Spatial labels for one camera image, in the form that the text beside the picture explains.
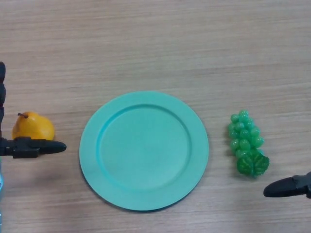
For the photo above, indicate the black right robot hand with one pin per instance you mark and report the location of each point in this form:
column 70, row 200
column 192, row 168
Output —
column 284, row 188

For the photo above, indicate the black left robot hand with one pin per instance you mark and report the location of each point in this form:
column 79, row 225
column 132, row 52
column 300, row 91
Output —
column 26, row 147

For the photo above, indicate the yellow pear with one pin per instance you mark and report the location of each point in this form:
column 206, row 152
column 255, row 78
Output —
column 32, row 126

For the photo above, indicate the green round plate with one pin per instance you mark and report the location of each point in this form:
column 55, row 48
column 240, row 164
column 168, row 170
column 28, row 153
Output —
column 145, row 153

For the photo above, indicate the green grape bunch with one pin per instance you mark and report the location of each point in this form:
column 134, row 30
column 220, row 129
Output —
column 245, row 143

